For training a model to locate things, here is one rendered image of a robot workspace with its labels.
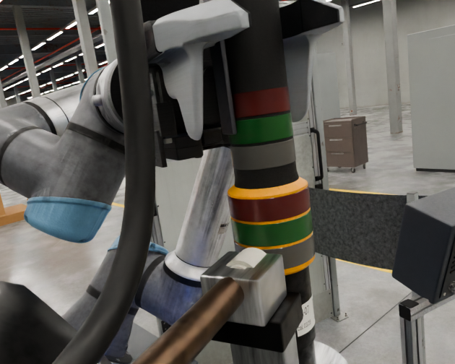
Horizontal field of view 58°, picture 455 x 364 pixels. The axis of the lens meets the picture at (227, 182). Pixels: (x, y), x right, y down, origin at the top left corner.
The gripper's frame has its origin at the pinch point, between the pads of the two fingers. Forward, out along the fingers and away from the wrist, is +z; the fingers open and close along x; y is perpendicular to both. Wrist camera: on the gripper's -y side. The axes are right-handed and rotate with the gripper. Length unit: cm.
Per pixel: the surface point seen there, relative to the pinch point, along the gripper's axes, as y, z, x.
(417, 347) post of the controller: 59, -38, -54
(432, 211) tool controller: 31, -37, -59
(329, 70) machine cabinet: -35, -799, -715
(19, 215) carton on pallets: 143, -743, 28
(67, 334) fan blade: 16.4, -10.6, 10.7
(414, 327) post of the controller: 54, -38, -53
